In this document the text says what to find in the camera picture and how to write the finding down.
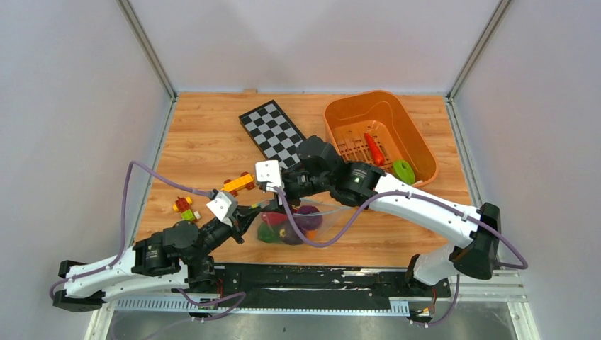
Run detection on orange plastic basket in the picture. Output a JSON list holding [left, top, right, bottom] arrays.
[[323, 91, 439, 188]]

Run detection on red toy chili pepper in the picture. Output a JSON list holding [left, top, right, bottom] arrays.
[[260, 212, 288, 226]]

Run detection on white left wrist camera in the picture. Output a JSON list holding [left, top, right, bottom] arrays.
[[206, 190, 238, 227]]

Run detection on dark purple toy apple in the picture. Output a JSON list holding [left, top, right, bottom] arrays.
[[278, 224, 304, 246]]

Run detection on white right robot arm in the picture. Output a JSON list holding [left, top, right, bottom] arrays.
[[274, 135, 500, 296]]

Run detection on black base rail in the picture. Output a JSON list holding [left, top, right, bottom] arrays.
[[184, 263, 451, 310]]

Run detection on black white chessboard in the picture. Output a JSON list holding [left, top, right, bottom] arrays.
[[238, 100, 306, 169]]

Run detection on orange red toy carrot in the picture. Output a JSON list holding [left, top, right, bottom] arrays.
[[364, 132, 386, 166]]

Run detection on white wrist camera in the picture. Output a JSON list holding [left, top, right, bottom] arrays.
[[254, 160, 283, 193], [206, 190, 238, 227]]

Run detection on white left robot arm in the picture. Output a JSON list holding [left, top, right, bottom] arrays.
[[52, 205, 260, 312]]

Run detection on clear zip top bag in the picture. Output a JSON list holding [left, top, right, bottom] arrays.
[[249, 198, 349, 246]]

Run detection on yellow toy brick car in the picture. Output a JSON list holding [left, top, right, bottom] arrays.
[[221, 172, 255, 196]]

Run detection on green toy avocado half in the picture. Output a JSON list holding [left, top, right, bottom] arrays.
[[392, 159, 416, 185]]

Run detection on red green toy brick car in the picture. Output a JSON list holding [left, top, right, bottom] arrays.
[[172, 196, 201, 222]]

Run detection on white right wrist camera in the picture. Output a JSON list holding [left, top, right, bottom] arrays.
[[254, 160, 283, 193]]

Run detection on green toy pepper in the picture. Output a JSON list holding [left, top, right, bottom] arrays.
[[257, 222, 281, 244]]

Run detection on purple toy onion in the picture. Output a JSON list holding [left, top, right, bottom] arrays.
[[293, 205, 323, 232]]

